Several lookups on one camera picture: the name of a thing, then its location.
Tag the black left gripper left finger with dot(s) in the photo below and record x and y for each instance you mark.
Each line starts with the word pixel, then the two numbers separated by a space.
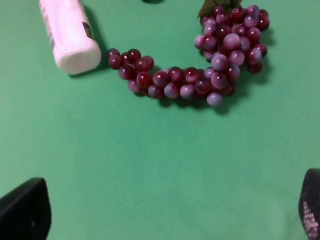
pixel 25 212

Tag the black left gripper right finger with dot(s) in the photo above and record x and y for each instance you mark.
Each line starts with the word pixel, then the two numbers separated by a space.
pixel 309 204

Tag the white milk bottle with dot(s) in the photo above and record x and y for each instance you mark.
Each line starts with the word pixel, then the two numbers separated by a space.
pixel 72 40

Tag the green table cloth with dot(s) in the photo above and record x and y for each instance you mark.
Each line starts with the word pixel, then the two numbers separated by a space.
pixel 124 167

